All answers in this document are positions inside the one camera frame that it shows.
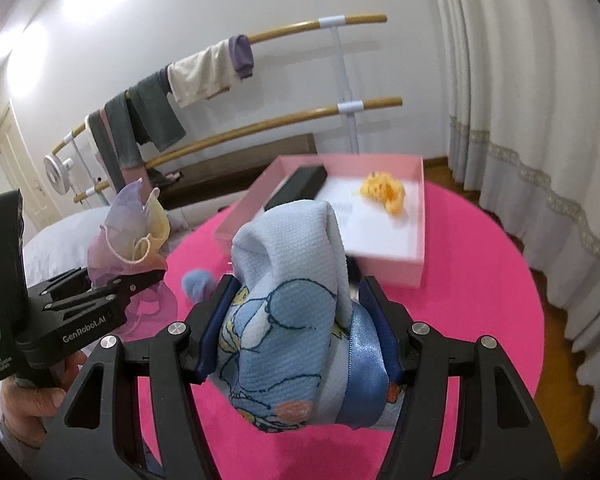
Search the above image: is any light blue printed cloth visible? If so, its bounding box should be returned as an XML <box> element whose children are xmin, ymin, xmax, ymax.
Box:
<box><xmin>212</xmin><ymin>200</ymin><xmax>406</xmax><ymax>434</ymax></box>

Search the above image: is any yellow crochet toy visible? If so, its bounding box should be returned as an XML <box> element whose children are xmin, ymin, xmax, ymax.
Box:
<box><xmin>352</xmin><ymin>171</ymin><xmax>406</xmax><ymax>217</ymax></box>

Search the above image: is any black leather pouch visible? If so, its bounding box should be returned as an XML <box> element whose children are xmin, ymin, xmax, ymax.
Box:
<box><xmin>263</xmin><ymin>165</ymin><xmax>327</xmax><ymax>211</ymax></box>

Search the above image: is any left hand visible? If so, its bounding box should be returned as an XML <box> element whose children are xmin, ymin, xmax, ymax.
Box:
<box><xmin>1</xmin><ymin>351</ymin><xmax>86</xmax><ymax>448</ymax></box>

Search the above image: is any small white fan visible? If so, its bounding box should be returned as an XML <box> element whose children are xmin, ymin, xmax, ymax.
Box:
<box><xmin>43</xmin><ymin>154</ymin><xmax>73</xmax><ymax>195</ymax></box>

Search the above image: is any pink grey hanging cloth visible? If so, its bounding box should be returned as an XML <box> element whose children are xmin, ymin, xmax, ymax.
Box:
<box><xmin>85</xmin><ymin>108</ymin><xmax>149</xmax><ymax>192</ymax></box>

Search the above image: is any light blue sock ball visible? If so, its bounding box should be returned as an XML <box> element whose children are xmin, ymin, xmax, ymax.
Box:
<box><xmin>181</xmin><ymin>269</ymin><xmax>216</xmax><ymax>304</ymax></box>

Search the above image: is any pink round table cover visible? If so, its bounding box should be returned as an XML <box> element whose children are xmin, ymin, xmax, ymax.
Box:
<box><xmin>136</xmin><ymin>179</ymin><xmax>546</xmax><ymax>480</ymax></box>

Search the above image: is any pink cardboard box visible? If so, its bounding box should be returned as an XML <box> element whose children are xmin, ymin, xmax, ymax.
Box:
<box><xmin>214</xmin><ymin>154</ymin><xmax>426</xmax><ymax>288</ymax></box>

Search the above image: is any dark green towel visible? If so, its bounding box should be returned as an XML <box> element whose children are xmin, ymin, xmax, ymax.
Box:
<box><xmin>105</xmin><ymin>67</ymin><xmax>186</xmax><ymax>169</ymax></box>

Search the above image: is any low dark wood cabinet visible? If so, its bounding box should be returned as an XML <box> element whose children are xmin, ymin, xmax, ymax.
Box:
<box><xmin>159</xmin><ymin>133</ymin><xmax>317</xmax><ymax>210</ymax></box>

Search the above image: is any cream cloth on barre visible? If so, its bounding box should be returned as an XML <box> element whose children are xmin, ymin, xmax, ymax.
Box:
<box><xmin>166</xmin><ymin>39</ymin><xmax>240</xmax><ymax>108</ymax></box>

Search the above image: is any purple cloth on barre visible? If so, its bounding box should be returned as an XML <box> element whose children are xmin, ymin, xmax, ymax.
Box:
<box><xmin>228</xmin><ymin>35</ymin><xmax>254</xmax><ymax>80</ymax></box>

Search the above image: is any white curtain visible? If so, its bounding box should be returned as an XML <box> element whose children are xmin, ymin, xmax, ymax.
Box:
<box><xmin>437</xmin><ymin>0</ymin><xmax>600</xmax><ymax>430</ymax></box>

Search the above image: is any wooden ballet barre stand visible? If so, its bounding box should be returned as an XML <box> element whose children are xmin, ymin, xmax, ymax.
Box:
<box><xmin>49</xmin><ymin>13</ymin><xmax>404</xmax><ymax>206</ymax></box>

